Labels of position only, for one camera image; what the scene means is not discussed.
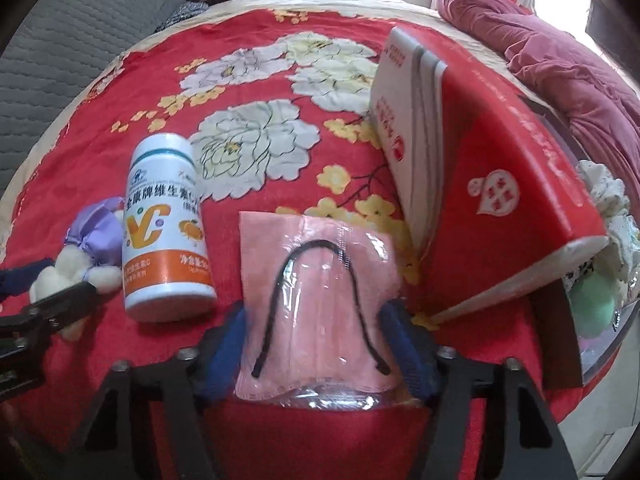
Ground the white and orange vitamin bottle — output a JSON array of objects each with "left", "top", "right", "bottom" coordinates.
[{"left": 122, "top": 132, "right": 218, "bottom": 323}]

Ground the red and white tissue box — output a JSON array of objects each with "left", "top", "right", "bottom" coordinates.
[{"left": 370, "top": 25, "right": 611, "bottom": 326}]

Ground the pink face mask packet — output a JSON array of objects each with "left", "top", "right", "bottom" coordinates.
[{"left": 235, "top": 210, "right": 426, "bottom": 408}]

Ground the green sponge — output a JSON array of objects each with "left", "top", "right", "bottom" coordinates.
[{"left": 570, "top": 272, "right": 619, "bottom": 343}]

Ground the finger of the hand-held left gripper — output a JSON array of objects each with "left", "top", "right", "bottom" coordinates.
[
  {"left": 0, "top": 282, "right": 103, "bottom": 401},
  {"left": 0, "top": 258, "right": 56, "bottom": 301}
]

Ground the grey tray with pink print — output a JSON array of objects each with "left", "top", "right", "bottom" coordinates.
[{"left": 515, "top": 95, "right": 640, "bottom": 391}]

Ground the pink duvet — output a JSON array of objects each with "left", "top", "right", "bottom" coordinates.
[{"left": 435, "top": 0, "right": 640, "bottom": 211}]

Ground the blue patterned cloth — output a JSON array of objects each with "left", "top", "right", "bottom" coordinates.
[{"left": 157, "top": 0, "right": 206, "bottom": 31}]

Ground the red floral blanket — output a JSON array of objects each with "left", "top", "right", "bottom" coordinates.
[{"left": 0, "top": 7, "right": 586, "bottom": 480}]

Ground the grey quilted headboard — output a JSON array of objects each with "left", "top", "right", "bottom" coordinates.
[{"left": 0, "top": 0, "right": 186, "bottom": 201}]

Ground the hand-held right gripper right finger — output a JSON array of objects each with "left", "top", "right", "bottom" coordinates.
[{"left": 380, "top": 297, "right": 576, "bottom": 480}]

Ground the white plush with purple dress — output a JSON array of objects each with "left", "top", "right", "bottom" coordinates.
[{"left": 29, "top": 196, "right": 128, "bottom": 343}]

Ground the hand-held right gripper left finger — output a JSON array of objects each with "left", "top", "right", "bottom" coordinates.
[{"left": 65, "top": 305, "right": 247, "bottom": 480}]

